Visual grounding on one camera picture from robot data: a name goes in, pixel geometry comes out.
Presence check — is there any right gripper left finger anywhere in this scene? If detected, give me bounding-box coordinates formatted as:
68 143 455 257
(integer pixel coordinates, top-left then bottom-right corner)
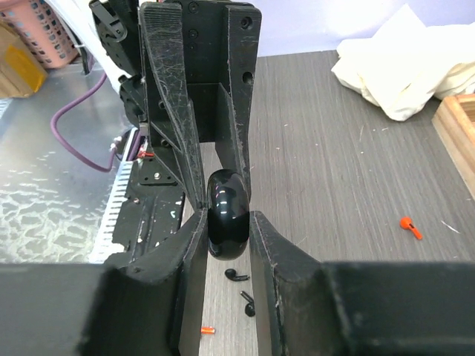
1 210 207 355

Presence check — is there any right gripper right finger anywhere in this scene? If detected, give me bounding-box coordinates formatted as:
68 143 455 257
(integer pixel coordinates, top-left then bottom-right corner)
249 211 474 355

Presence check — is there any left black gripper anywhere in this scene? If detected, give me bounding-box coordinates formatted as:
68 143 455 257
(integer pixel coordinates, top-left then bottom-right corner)
139 1 262 208

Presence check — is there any black earbud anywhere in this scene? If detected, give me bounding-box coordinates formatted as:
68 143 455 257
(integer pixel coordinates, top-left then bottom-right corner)
224 268 250 282
240 291 255 317

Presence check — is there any black earbud case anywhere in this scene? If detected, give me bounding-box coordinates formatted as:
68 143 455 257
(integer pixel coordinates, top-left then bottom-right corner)
208 169 250 260

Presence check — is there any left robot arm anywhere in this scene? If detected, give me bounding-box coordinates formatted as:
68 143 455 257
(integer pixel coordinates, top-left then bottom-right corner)
89 1 262 208

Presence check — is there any orange earbud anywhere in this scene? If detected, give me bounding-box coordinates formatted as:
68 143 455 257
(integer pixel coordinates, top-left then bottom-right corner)
200 327 215 334
399 217 423 240

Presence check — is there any pink plastic basket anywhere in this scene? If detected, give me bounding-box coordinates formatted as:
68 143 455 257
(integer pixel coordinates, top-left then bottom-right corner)
1 0 79 69

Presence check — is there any brown cardboard box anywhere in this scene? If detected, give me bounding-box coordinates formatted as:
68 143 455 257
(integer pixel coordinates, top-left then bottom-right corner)
1 22 48 99

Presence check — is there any cream white cloth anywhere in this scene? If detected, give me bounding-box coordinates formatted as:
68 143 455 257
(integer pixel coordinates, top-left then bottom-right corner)
332 5 474 122

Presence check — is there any wooden clothes rack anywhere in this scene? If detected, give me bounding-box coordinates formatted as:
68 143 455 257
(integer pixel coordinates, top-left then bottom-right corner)
432 93 474 197

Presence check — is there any grey cable duct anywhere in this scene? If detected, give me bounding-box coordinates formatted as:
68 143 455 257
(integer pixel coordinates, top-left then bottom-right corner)
88 128 137 264

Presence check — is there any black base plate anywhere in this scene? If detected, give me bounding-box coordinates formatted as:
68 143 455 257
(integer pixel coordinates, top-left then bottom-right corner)
105 147 185 267

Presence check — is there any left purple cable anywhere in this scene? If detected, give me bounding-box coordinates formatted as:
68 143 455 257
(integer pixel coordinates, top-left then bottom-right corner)
50 72 123 172

